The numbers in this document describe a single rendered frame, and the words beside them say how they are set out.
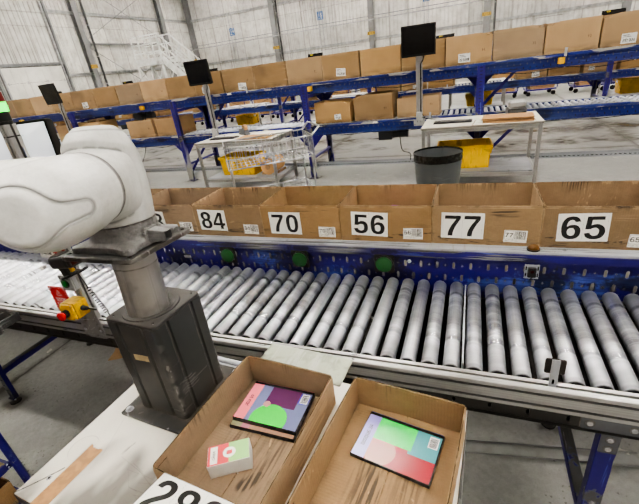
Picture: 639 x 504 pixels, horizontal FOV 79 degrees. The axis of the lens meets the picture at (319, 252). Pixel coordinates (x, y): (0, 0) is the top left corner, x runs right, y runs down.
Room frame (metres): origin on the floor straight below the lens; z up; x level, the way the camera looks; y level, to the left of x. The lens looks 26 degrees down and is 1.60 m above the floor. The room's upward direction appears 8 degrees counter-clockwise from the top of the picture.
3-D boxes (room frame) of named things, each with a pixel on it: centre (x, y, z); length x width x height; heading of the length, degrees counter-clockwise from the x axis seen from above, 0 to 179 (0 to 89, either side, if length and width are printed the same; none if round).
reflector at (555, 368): (0.76, -0.58, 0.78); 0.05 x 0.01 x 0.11; 67
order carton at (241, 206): (1.95, 0.37, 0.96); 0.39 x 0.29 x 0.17; 67
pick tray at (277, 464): (0.69, 0.22, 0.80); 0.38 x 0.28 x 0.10; 152
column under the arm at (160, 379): (0.91, 0.47, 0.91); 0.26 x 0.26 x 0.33; 63
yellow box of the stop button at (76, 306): (1.35, 0.98, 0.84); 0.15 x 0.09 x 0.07; 67
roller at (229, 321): (1.44, 0.33, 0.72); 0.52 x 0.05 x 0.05; 157
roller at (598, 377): (0.95, -0.80, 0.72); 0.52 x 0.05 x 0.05; 157
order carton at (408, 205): (1.64, -0.35, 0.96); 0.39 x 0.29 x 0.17; 67
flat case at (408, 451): (0.62, -0.12, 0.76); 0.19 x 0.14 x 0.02; 57
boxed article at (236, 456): (0.64, 0.28, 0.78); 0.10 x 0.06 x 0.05; 98
